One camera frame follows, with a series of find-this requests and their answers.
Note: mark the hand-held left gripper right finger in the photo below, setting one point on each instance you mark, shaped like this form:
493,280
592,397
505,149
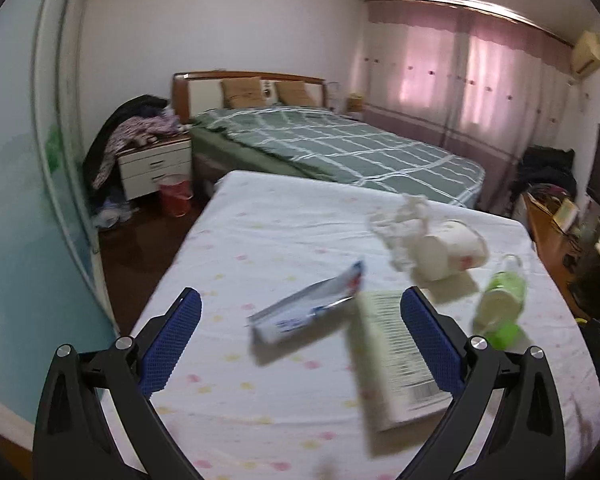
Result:
432,345

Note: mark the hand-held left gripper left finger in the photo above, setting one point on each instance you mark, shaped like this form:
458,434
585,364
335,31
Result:
172,345

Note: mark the green and white carton box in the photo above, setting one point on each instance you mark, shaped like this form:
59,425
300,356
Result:
385,360

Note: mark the green and white bottle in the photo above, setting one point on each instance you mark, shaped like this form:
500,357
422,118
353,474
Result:
500,305

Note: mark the white bottle with red label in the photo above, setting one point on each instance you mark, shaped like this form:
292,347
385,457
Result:
440,255

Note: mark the white tissue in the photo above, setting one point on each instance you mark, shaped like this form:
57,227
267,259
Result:
400,230

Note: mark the toothpaste tube box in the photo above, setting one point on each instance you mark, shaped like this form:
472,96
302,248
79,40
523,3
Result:
300,312

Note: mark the plastic bags on floor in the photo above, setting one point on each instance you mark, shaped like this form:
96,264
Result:
110,215

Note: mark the red bucket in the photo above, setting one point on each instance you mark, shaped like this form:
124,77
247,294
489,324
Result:
175,197

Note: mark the wooden desk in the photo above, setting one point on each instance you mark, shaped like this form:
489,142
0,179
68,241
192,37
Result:
550,255

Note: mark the floral white tablecloth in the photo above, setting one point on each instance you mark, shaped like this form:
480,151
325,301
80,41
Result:
280,220

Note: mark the white nightstand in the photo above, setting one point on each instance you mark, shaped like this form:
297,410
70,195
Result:
152,165

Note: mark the green book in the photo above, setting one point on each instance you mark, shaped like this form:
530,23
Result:
565,216

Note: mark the frosted glass sliding door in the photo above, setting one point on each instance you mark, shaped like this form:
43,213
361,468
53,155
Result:
20,235

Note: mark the dark clothes heap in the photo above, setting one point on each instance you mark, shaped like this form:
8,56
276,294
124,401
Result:
545,170

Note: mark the patterned clothes pile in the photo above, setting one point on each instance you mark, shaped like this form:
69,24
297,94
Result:
135,132

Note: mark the green plaid quilt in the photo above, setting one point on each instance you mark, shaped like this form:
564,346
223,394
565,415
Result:
340,145

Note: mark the pile of clothes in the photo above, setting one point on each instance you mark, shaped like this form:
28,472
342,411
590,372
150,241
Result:
105,135

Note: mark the wooden bed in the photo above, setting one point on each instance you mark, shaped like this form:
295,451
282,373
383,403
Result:
202,92

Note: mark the tan pillow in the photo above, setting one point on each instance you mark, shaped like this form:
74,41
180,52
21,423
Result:
242,92
295,92

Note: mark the pink curtain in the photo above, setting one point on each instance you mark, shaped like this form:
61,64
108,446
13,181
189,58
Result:
480,85

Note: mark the beige air conditioner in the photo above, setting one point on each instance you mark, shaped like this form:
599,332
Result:
587,52

